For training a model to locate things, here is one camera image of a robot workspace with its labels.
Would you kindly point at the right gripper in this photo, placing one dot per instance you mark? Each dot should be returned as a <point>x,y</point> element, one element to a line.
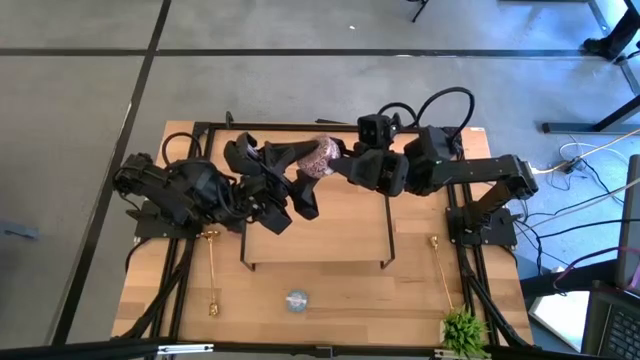
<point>380,172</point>

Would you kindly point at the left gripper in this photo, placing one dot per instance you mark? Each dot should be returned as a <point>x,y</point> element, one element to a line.
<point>265,205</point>

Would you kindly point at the purple patterned candle tin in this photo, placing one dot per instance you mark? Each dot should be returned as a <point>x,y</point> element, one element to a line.
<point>320,157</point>

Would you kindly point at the wooden riser shelf black frame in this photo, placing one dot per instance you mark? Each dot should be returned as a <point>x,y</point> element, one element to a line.
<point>340,230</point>

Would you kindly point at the teal patterned candle tin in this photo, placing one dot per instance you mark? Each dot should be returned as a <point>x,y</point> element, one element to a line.
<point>297,301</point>

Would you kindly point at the gold candlestick holder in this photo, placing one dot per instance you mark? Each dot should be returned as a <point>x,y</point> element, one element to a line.
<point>442,275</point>
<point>211,270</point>

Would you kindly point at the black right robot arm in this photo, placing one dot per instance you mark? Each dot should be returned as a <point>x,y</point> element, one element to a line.
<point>475,172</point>

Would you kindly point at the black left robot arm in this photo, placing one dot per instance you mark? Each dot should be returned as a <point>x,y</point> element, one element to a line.
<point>175,190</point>

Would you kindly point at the black stand leg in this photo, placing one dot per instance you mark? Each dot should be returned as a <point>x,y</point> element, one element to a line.
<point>419,10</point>

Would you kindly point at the green potted plant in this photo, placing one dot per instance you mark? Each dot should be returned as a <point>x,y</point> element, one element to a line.
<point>465,332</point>

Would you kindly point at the black desk foot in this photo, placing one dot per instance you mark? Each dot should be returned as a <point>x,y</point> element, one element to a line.
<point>590,127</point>

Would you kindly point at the white board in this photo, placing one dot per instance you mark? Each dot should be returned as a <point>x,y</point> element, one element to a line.
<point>560,315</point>

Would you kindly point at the black front crossbar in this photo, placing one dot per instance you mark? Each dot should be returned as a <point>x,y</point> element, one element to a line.
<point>100,347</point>

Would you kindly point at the grey floor object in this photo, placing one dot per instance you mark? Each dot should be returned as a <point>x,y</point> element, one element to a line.
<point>17,231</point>

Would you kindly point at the dark monitor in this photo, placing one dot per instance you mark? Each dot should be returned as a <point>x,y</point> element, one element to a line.
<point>630,225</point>

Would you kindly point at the person's leg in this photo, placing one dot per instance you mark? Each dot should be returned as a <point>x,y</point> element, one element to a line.
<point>615,37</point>

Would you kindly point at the black laptop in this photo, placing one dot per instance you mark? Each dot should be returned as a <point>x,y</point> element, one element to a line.
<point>617,330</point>

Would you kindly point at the black aluminium table frame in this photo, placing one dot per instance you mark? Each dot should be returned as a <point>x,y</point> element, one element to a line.
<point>325,127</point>

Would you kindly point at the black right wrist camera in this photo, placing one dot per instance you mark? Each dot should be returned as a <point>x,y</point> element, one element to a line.
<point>376,131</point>

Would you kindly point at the silver frame bracket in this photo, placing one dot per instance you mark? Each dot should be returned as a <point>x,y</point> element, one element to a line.
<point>185,348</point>

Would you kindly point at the grey desk base rail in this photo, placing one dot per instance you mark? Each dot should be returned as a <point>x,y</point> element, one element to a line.
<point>600,17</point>

